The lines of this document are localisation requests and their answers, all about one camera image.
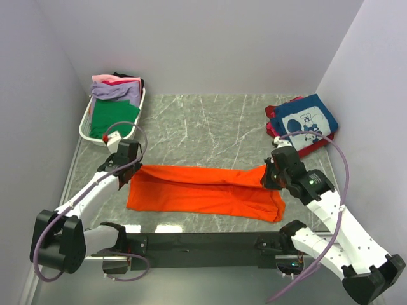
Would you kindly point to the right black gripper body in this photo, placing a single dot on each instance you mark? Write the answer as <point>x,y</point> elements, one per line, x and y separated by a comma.
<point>273,179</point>

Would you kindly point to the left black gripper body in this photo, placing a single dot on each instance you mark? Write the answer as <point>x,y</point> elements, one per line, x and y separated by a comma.
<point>136,167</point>

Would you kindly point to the orange t shirt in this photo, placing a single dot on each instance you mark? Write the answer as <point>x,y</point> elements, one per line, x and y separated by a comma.
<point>238,193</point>

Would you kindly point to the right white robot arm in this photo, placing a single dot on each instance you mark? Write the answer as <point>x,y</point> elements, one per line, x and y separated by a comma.
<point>365,269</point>

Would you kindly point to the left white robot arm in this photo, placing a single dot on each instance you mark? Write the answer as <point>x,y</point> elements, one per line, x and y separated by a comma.
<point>62,238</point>

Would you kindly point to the pink folded shirt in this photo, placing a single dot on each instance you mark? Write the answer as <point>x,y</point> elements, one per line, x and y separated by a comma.
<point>274,128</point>

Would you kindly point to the green shirt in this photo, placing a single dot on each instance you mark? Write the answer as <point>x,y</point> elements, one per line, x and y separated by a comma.
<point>107,113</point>

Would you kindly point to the white perforated basket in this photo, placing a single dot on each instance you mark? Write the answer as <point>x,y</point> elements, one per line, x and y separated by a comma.
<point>85,125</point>

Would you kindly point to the blue cartoon print shirt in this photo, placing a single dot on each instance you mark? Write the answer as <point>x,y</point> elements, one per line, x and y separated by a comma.
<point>303,124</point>

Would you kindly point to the red folded shirt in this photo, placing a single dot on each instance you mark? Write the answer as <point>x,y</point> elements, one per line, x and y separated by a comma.
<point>310,149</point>

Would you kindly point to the lavender shirt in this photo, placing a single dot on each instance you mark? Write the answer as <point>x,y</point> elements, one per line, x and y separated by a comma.
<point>129,91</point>

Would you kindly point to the magenta shirt in basket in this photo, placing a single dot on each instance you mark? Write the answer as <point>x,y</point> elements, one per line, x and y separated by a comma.
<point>114,83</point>

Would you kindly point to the light pink shirt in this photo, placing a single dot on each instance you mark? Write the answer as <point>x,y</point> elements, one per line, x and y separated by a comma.
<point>108,77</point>

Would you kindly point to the black garment in basket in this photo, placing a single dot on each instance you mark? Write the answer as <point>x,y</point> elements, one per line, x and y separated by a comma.
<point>128,76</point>

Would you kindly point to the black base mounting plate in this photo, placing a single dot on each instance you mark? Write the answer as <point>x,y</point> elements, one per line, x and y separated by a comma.
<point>198,250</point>

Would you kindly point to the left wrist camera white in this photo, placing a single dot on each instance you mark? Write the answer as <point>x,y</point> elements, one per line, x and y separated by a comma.
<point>112,141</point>

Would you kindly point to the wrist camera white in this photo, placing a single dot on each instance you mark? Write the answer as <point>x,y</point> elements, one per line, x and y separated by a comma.
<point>112,141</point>
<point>279,142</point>

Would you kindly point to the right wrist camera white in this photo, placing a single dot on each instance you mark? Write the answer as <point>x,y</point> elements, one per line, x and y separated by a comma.
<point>279,142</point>

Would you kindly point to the aluminium rail frame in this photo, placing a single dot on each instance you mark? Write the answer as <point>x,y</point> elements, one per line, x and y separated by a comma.
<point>32,281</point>

